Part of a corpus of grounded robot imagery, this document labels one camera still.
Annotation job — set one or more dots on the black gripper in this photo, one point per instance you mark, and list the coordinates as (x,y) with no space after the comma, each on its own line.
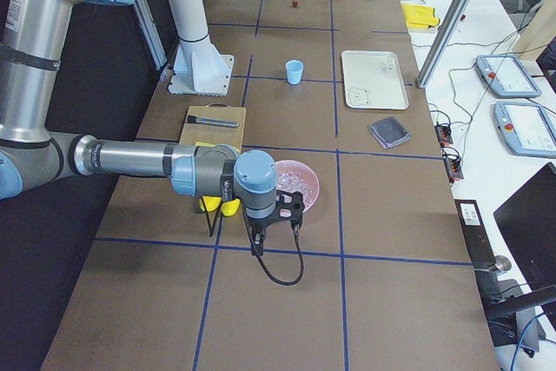
(257,224)

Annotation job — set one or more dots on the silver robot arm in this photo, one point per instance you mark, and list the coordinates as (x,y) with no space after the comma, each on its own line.
(31,155)

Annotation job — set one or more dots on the clear ice cubes pile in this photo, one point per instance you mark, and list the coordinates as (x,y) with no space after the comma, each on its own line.
(299,181)

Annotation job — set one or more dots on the light blue plastic cup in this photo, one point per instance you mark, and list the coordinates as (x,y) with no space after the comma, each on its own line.
(294,71)

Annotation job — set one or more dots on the pink bowl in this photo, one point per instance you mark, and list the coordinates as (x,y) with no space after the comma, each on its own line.
(285,165)

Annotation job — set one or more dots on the yellow lemon near bowl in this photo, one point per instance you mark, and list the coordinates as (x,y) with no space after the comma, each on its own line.
(230,208)

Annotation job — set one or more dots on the yellow lemon far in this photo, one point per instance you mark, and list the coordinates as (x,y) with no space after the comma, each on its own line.
(209,203)

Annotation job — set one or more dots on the wooden cutting board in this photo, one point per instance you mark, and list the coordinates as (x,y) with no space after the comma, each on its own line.
(195,133)

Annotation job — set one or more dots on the grey folded cloth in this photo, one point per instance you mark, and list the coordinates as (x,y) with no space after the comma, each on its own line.
(389,132)

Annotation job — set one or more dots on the black steel tube tool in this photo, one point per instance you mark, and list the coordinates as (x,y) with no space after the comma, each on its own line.
(211,122)

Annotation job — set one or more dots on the cream bear tray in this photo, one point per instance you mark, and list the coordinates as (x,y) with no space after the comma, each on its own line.
(372,80)

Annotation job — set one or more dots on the orange relay board near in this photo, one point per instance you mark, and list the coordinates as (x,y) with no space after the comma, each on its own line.
(453,167)

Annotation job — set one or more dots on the orange relay board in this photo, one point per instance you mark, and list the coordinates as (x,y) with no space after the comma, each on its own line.
(453,167)
(444,134)

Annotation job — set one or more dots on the orange relay board far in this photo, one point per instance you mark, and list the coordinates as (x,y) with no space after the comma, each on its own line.
(444,134)

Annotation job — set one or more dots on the yellow cloth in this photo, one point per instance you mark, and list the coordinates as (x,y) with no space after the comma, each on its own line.
(420,16)

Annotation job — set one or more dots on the black laptop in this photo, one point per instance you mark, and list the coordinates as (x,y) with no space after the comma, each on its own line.
(527,224)

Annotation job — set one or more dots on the near teach pendant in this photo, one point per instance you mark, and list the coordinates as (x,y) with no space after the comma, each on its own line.
(525,129)

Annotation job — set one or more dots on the teach pendant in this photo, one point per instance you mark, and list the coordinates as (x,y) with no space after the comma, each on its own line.
(506,76)
(525,129)

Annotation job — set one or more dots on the far teach pendant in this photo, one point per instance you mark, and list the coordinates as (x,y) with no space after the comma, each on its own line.
(506,76)

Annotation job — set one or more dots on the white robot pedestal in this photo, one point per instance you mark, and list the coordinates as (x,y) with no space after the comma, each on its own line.
(199,68)

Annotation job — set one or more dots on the aluminium frame post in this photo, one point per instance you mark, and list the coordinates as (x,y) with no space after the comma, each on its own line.
(445,32)

